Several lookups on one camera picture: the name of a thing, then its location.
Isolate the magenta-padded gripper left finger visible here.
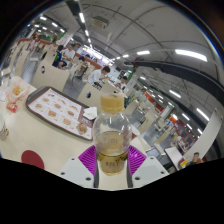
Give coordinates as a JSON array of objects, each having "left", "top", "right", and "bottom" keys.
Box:
[{"left": 58, "top": 144, "right": 100, "bottom": 189}]

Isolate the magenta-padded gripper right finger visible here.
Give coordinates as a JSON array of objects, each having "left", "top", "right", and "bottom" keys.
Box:
[{"left": 126, "top": 144, "right": 170, "bottom": 189}]

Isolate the clear bottle with yellow drink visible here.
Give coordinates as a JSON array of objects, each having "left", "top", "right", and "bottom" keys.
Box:
[{"left": 92, "top": 93, "right": 133, "bottom": 177}]

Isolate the crumpled white napkin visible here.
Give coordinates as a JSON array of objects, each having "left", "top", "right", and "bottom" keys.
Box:
[{"left": 82, "top": 106, "right": 98, "bottom": 120}]

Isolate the group of beige chairs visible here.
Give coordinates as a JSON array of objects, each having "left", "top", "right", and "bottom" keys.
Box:
[{"left": 1, "top": 39, "right": 161, "bottom": 134}]

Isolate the flat round red coaster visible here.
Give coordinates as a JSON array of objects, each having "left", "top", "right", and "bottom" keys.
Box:
[{"left": 20, "top": 149, "right": 46, "bottom": 170}]

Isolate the dark food tray with paper liner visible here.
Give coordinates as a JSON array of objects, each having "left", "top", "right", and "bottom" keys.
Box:
[{"left": 25, "top": 85, "right": 96, "bottom": 141}]

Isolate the person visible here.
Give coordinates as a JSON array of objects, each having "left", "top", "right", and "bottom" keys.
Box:
[
  {"left": 28, "top": 37, "right": 38, "bottom": 51},
  {"left": 186, "top": 151, "right": 204, "bottom": 167},
  {"left": 63, "top": 43, "right": 77, "bottom": 62},
  {"left": 116, "top": 76, "right": 129, "bottom": 92},
  {"left": 87, "top": 65, "right": 111, "bottom": 85},
  {"left": 79, "top": 54, "right": 92, "bottom": 66},
  {"left": 51, "top": 44, "right": 65, "bottom": 69}
]

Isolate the beige chair with round hole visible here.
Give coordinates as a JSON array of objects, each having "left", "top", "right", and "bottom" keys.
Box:
[
  {"left": 77, "top": 83, "right": 101, "bottom": 108},
  {"left": 31, "top": 61, "right": 71, "bottom": 93}
]

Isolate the small red sauce packet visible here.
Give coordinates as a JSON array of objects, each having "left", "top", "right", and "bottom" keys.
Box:
[{"left": 6, "top": 101, "right": 19, "bottom": 114}]

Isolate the group of ceiling lights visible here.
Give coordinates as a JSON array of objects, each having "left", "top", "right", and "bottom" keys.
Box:
[{"left": 33, "top": 11, "right": 211, "bottom": 134}]

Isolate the ceiling air conditioner unit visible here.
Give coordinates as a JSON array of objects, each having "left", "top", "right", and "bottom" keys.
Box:
[{"left": 90, "top": 15, "right": 109, "bottom": 30}]

